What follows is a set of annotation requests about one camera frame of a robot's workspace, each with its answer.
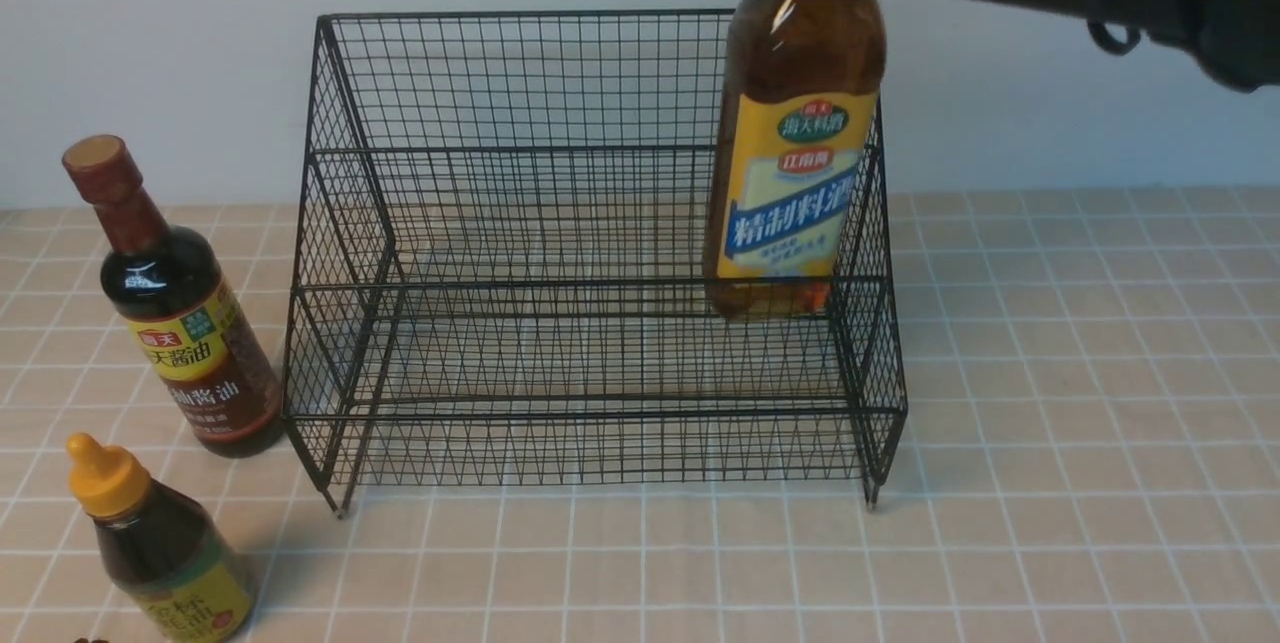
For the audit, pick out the cooking wine bottle yellow label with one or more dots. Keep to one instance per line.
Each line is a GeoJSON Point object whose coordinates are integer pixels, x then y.
{"type": "Point", "coordinates": [800, 86]}

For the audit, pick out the soy sauce bottle brown cap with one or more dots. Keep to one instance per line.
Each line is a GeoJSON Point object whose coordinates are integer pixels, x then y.
{"type": "Point", "coordinates": [168, 286]}

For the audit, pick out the small bottle yellow cap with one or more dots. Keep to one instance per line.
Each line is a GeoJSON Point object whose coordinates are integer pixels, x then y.
{"type": "Point", "coordinates": [159, 547]}

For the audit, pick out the black wire mesh rack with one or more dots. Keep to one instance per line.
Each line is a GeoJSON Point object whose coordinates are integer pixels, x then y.
{"type": "Point", "coordinates": [498, 277]}

